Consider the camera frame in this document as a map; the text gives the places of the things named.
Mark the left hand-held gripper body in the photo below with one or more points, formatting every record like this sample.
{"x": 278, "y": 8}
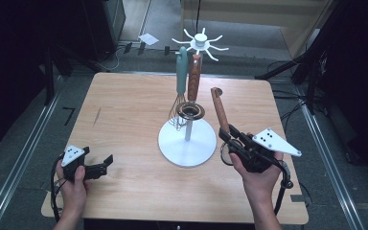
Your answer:
{"x": 73, "y": 155}

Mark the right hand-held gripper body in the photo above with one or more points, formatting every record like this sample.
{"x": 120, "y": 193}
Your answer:
{"x": 274, "y": 142}

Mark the white utensil rack stand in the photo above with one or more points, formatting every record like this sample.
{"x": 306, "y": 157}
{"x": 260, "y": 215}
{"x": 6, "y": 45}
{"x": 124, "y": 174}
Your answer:
{"x": 179, "y": 150}

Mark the person's left hand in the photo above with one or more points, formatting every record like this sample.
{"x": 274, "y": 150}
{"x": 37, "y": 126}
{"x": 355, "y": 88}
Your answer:
{"x": 75, "y": 195}

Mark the person's right hand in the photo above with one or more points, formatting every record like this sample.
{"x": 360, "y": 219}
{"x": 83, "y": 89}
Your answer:
{"x": 262, "y": 185}

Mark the black stand leg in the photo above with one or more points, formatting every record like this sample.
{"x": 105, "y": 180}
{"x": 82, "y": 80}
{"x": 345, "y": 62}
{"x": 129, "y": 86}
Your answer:
{"x": 278, "y": 68}

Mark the black metal stand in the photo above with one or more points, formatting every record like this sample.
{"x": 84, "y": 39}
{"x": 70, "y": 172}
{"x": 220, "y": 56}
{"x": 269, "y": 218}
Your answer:
{"x": 48, "y": 76}

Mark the small black block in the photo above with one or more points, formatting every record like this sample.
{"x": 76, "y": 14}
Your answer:
{"x": 127, "y": 48}
{"x": 141, "y": 48}
{"x": 167, "y": 50}

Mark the black cabinet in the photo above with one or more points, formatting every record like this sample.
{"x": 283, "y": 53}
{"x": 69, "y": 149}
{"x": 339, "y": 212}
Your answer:
{"x": 105, "y": 28}

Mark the white paper sheet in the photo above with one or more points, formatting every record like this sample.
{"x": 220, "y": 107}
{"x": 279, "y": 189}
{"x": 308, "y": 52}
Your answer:
{"x": 148, "y": 39}

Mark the metal floor rail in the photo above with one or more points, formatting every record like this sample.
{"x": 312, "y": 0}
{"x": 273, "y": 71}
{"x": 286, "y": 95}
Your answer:
{"x": 16, "y": 166}
{"x": 329, "y": 159}

